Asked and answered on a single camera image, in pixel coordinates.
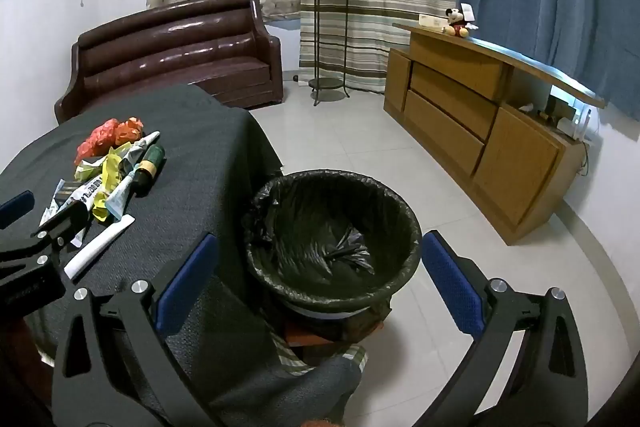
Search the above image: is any black lined waste bin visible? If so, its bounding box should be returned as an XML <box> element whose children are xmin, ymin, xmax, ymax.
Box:
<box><xmin>242</xmin><ymin>169</ymin><xmax>423</xmax><ymax>343</ymax></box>

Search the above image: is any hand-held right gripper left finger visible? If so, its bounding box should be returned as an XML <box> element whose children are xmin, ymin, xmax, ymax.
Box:
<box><xmin>51</xmin><ymin>233</ymin><xmax>226</xmax><ymax>427</ymax></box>

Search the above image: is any dark grey tablecloth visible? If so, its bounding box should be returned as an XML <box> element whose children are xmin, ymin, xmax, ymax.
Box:
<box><xmin>0</xmin><ymin>84</ymin><xmax>286</xmax><ymax>358</ymax></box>

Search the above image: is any silver foil wrapper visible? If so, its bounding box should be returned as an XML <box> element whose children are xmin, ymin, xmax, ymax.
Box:
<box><xmin>125</xmin><ymin>131</ymin><xmax>162</xmax><ymax>172</ymax></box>

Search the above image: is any green checked cloth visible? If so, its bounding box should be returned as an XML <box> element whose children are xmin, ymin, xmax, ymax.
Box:
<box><xmin>272</xmin><ymin>332</ymin><xmax>369</xmax><ymax>375</ymax></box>

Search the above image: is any black metal plant stand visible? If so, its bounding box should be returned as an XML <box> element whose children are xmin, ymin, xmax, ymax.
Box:
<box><xmin>301</xmin><ymin>0</ymin><xmax>352</xmax><ymax>106</ymax></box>

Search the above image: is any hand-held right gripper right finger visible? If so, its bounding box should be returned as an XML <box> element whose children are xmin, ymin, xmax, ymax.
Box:
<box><xmin>421</xmin><ymin>230</ymin><xmax>590</xmax><ymax>427</ymax></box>

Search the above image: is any mouse plush toy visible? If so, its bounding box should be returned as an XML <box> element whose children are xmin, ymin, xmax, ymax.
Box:
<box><xmin>445</xmin><ymin>7</ymin><xmax>478</xmax><ymax>38</ymax></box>

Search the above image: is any orange plastic bag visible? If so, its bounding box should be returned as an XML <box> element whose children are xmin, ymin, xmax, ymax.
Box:
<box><xmin>114</xmin><ymin>117</ymin><xmax>146</xmax><ymax>146</ymax></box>

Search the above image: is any red plastic bag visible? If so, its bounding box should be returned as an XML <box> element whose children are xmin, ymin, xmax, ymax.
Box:
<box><xmin>75</xmin><ymin>118</ymin><xmax>121</xmax><ymax>165</ymax></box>

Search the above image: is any green glass bottle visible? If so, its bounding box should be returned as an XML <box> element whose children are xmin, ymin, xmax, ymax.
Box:
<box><xmin>131</xmin><ymin>144</ymin><xmax>166</xmax><ymax>198</ymax></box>

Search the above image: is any beige flat box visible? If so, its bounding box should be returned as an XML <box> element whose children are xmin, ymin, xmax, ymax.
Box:
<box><xmin>419</xmin><ymin>14</ymin><xmax>451</xmax><ymax>32</ymax></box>

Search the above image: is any brown leather sofa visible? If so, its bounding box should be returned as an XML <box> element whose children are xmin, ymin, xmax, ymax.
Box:
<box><xmin>54</xmin><ymin>0</ymin><xmax>285</xmax><ymax>125</ymax></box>

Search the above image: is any brown wooden stool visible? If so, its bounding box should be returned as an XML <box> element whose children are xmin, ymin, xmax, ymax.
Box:
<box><xmin>270</xmin><ymin>302</ymin><xmax>393</xmax><ymax>358</ymax></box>

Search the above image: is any wooden cabinet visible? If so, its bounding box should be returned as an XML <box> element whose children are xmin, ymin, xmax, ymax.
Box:
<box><xmin>382</xmin><ymin>23</ymin><xmax>608</xmax><ymax>245</ymax></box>

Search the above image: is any white router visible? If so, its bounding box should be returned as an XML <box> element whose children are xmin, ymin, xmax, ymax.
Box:
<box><xmin>560</xmin><ymin>104</ymin><xmax>593</xmax><ymax>142</ymax></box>

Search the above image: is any white paper tube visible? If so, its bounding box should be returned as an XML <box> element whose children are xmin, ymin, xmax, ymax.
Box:
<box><xmin>64</xmin><ymin>214</ymin><xmax>136</xmax><ymax>280</ymax></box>

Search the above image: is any teal and white wrapper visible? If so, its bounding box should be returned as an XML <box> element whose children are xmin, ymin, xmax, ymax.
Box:
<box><xmin>106</xmin><ymin>167</ymin><xmax>138</xmax><ymax>221</ymax></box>

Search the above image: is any small brown box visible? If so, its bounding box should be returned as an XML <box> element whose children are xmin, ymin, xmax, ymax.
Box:
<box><xmin>547</xmin><ymin>94</ymin><xmax>576</xmax><ymax>122</ymax></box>

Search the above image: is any dark cigarette box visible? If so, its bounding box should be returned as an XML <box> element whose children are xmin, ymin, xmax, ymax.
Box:
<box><xmin>52</xmin><ymin>179</ymin><xmax>83</xmax><ymax>208</ymax></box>

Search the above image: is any grey fabric chair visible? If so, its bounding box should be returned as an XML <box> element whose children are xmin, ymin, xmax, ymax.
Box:
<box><xmin>210</xmin><ymin>352</ymin><xmax>362</xmax><ymax>427</ymax></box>

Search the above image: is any yellow snack wrapper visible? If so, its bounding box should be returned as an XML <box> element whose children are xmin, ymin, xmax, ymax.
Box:
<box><xmin>75</xmin><ymin>152</ymin><xmax>126</xmax><ymax>224</ymax></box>

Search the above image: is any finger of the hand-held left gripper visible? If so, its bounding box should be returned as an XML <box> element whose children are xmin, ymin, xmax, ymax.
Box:
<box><xmin>0</xmin><ymin>203</ymin><xmax>92</xmax><ymax>278</ymax></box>
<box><xmin>0</xmin><ymin>190</ymin><xmax>35</xmax><ymax>228</ymax></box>

